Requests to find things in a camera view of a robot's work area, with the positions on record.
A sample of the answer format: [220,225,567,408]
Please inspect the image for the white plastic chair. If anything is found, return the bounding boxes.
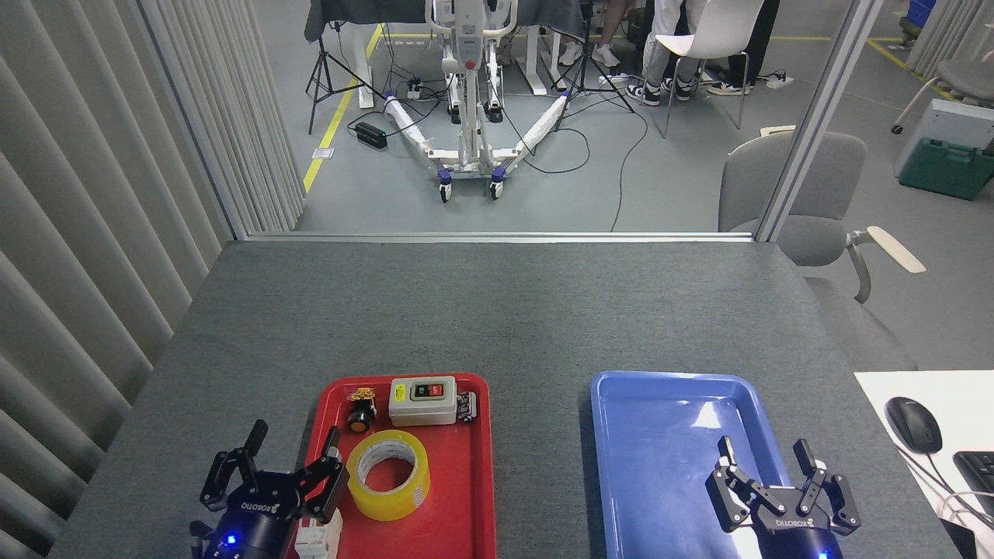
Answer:
[641,0,766,139]

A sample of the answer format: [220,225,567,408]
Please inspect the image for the black keyboard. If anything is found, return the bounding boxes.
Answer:
[953,451,994,517]

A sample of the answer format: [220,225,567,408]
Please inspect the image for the black computer mouse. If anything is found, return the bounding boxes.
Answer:
[885,397,943,455]

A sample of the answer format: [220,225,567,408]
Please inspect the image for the grey office chair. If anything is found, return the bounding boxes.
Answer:
[718,126,926,373]

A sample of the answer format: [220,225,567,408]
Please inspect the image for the blue bin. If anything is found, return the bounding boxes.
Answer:
[901,0,937,40]

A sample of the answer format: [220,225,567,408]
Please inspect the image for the yellow tape roll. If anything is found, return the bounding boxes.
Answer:
[346,429,431,522]

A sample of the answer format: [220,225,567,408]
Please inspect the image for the grey chair white legs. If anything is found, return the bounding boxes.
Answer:
[891,58,994,134]

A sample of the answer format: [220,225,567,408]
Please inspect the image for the white desk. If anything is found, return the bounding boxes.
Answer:
[854,370,994,559]

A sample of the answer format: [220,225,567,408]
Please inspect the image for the grey metal box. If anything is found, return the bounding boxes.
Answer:
[893,98,994,178]

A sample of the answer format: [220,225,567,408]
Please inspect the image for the white stand on wheels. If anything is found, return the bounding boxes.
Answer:
[382,0,572,204]

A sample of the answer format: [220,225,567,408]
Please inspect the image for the blue plastic tray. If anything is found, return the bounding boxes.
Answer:
[590,370,808,559]

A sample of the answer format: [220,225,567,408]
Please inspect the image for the person with bare legs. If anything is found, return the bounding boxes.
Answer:
[558,0,631,68]

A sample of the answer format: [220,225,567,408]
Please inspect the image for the long black floor cable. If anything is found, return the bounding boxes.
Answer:
[497,78,649,232]

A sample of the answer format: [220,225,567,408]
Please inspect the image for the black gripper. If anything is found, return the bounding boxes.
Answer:
[200,420,350,559]
[705,436,861,559]

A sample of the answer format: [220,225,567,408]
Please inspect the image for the silver frame post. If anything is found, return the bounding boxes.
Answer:
[755,0,886,243]

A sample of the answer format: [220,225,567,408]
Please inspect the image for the white circuit breaker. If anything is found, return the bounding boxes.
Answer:
[294,505,344,559]

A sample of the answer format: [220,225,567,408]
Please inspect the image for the black tripod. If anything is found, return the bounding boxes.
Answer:
[550,0,636,131]
[305,22,385,135]

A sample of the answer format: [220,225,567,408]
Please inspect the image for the person in white trousers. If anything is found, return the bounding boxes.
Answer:
[626,0,700,107]

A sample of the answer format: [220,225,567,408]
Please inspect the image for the white switch box two buttons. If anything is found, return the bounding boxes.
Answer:
[388,376,457,426]

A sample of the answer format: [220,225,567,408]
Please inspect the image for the red plastic tray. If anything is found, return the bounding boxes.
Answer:
[287,373,496,559]

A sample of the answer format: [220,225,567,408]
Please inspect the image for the white cable bundle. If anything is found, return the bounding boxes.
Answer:
[901,449,994,533]

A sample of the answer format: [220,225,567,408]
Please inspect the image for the person in dark trousers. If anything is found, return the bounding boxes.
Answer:
[705,0,780,96]

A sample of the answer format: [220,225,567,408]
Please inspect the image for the silver frame rail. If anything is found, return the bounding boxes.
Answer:
[247,231,756,243]

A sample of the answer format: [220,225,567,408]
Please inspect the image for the green tool case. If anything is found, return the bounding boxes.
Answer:
[899,137,994,201]

